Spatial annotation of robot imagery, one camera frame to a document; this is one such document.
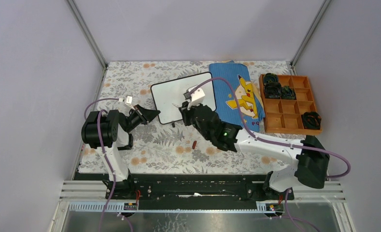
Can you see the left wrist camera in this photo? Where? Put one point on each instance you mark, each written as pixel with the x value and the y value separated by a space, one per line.
pixel 127 100

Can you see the left aluminium frame post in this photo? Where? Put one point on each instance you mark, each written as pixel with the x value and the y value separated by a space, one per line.
pixel 74 9

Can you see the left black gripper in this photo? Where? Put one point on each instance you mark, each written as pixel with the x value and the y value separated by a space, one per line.
pixel 145 115

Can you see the white slotted cable duct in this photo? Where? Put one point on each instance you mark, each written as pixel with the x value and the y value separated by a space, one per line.
pixel 132 207

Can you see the small black-framed whiteboard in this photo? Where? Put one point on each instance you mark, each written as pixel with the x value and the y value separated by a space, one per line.
pixel 171 91

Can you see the rolled dark tie top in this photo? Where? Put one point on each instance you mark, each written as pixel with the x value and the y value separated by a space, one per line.
pixel 270 78

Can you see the floral patterned table mat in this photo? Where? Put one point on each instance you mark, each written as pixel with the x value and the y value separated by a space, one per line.
pixel 167 149

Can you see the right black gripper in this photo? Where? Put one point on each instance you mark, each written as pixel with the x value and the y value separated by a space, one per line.
pixel 185 112

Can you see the rolled dark tie middle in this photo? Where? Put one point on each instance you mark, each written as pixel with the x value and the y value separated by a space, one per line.
pixel 273 90

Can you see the blue Pikachu cloth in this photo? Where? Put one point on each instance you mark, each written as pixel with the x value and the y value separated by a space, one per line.
pixel 240 106

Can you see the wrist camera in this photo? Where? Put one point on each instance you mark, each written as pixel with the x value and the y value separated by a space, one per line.
pixel 127 100
pixel 194 96

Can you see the rolled dark tie lower right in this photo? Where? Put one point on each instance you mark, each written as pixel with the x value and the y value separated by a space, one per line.
pixel 311 120

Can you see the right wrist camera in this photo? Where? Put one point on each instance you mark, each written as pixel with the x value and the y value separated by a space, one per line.
pixel 194 96

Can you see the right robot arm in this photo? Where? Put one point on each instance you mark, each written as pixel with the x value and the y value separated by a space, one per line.
pixel 307 164

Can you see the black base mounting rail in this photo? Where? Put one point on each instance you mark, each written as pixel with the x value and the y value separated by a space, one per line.
pixel 192 191

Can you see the orange wooden compartment tray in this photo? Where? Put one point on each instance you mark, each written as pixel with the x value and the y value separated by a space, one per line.
pixel 284 116

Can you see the right aluminium frame post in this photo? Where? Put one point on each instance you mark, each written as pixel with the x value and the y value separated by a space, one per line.
pixel 313 26

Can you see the rolled dark tie small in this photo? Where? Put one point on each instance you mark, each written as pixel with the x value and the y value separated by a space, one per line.
pixel 288 93

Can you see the aluminium frame post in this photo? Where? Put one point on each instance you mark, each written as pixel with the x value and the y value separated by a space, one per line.
pixel 74 9
pixel 313 26

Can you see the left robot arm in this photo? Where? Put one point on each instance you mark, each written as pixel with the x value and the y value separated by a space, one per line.
pixel 109 132

